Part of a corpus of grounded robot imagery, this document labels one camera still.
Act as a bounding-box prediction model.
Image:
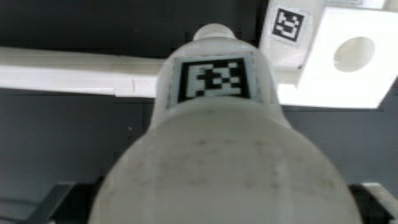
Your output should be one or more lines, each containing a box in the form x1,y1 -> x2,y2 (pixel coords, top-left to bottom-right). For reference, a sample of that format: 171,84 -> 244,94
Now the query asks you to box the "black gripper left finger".
18,178 -> 103,224

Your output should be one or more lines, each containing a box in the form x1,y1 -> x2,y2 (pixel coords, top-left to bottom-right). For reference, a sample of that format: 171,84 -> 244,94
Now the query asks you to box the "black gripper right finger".
350,183 -> 398,224

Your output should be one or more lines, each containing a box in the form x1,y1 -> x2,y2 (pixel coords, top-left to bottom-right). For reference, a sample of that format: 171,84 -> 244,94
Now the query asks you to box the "white light bulb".
87,24 -> 363,224

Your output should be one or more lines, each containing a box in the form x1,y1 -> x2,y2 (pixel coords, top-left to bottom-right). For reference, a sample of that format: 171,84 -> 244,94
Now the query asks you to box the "white lamp base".
260,0 -> 398,109

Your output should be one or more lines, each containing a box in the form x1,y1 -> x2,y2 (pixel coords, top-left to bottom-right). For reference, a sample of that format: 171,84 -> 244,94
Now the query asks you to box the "white table border frame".
0,45 -> 300,98

